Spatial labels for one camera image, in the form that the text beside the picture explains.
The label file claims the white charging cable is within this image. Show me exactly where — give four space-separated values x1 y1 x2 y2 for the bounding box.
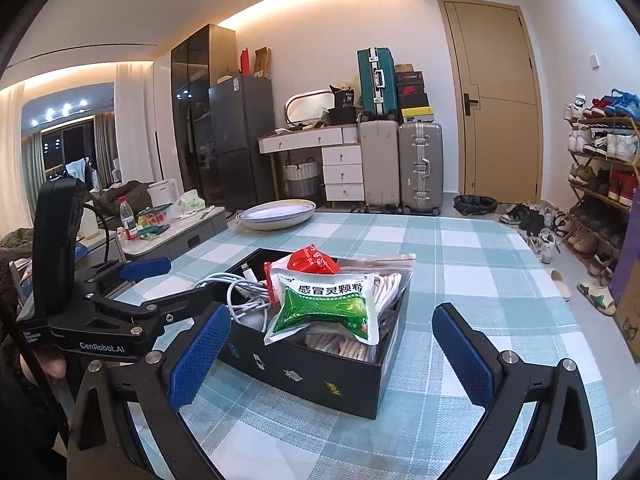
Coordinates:
194 261 274 334

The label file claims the red snack packet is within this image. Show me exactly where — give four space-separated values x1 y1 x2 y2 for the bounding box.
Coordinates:
264 244 341 306

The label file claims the green white medicine packet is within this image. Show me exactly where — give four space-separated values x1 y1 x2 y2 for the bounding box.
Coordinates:
264 269 380 346

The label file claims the bagged white rope bundle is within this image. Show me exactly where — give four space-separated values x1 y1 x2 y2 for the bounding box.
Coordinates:
304 252 418 363

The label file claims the person's left hand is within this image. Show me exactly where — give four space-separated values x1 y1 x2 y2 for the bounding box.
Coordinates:
20 350 67 385

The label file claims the grey low cabinet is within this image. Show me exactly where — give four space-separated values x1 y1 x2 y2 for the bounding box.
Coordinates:
75 206 228 271

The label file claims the plastic water bottle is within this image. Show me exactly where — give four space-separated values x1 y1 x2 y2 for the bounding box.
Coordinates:
118 196 138 240

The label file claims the white electric kettle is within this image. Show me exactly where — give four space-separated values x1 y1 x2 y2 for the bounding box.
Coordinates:
148 179 179 207

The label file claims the green tissue pack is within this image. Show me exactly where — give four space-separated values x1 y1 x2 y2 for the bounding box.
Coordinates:
175 190 206 217

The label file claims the white oval dish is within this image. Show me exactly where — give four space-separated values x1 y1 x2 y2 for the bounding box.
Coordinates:
235 200 316 231

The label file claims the brown cardboard box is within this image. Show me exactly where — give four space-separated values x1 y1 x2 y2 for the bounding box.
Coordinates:
614 260 640 363

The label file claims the green star slipper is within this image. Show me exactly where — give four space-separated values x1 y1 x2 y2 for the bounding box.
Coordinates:
577 281 616 316

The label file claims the black open storage box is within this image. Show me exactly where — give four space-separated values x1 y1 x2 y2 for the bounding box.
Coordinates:
205 248 416 419

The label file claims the beige slipper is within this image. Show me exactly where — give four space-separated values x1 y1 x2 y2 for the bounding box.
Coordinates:
549 269 572 301

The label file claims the woven laundry basket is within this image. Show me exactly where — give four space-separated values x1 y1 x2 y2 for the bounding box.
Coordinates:
284 157 321 198

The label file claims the purple paper bag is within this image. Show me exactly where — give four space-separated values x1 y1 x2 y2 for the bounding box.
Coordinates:
608 191 640 304

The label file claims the dark grey refrigerator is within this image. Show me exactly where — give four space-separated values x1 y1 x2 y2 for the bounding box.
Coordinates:
208 75 276 212

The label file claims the white drawer desk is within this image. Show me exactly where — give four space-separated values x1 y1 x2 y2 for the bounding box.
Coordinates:
258 124 364 203

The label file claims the black glass cabinet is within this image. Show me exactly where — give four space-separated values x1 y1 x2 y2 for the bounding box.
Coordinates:
170 24 239 204

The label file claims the oval mirror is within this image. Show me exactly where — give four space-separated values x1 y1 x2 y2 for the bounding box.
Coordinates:
284 89 334 126

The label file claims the black floor bag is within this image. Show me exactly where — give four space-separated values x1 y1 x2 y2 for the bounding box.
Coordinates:
454 195 498 216

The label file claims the black bag on desk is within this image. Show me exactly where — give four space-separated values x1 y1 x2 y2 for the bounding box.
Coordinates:
328 86 357 126

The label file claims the beige suitcase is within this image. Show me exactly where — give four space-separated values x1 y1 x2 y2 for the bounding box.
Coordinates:
359 120 400 207

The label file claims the silver suitcase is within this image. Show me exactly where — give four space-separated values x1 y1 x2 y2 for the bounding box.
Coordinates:
398 122 444 216

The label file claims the wooden shoe rack with shoes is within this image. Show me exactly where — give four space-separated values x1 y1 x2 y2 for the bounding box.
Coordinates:
563 89 639 285

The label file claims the teal suitcase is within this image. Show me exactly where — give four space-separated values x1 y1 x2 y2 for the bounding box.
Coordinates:
357 47 400 120

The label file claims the stack of shoe boxes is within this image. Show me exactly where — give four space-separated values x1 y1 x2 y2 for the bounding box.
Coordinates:
395 64 434 122

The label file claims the wooden door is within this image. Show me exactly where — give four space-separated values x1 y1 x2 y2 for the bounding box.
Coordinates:
437 0 544 203

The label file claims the black camera cable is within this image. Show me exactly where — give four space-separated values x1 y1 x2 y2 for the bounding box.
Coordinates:
81 201 113 266

